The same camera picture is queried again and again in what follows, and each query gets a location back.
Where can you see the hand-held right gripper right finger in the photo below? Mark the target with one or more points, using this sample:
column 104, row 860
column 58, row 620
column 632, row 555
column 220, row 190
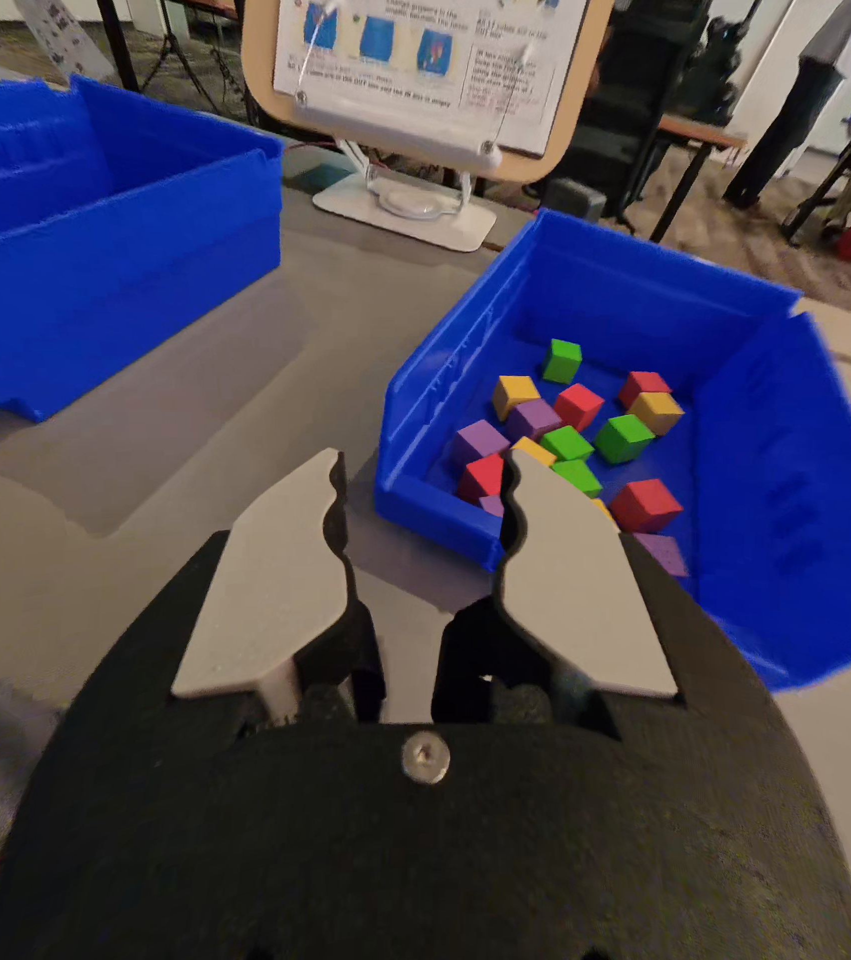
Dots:
column 583, row 600

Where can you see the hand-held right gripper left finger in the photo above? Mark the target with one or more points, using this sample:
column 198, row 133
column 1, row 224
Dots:
column 268, row 600

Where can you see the purple cube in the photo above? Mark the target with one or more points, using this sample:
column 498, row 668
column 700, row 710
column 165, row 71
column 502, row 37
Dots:
column 478, row 442
column 662, row 553
column 532, row 418
column 491, row 506

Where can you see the yellow cube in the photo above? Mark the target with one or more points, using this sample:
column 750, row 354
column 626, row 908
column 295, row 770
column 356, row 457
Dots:
column 515, row 396
column 602, row 510
column 536, row 451
column 658, row 412

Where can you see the red cube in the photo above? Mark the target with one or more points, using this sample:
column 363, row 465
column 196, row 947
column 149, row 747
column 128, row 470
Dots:
column 482, row 478
column 644, row 506
column 579, row 406
column 641, row 386

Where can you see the green cube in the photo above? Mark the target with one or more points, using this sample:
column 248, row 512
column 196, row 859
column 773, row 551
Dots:
column 624, row 439
column 566, row 444
column 579, row 478
column 562, row 361

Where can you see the blue plastic bin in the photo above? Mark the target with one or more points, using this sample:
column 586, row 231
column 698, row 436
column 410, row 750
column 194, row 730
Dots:
column 770, row 525
column 95, row 285

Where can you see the black box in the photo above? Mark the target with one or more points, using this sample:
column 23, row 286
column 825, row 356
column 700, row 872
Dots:
column 574, row 200

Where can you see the wooden table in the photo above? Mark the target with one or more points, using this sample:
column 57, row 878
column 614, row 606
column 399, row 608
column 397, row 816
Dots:
column 699, row 135

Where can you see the white clip bar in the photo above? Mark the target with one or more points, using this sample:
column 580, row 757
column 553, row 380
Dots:
column 395, row 135

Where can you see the black tripod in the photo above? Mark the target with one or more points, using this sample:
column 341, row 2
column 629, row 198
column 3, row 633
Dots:
column 178, row 52

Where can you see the printed instruction sheet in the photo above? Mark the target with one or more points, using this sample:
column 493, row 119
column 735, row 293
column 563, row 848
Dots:
column 425, row 60

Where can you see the white paper sheet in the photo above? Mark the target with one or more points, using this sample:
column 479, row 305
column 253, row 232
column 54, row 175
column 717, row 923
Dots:
column 62, row 37

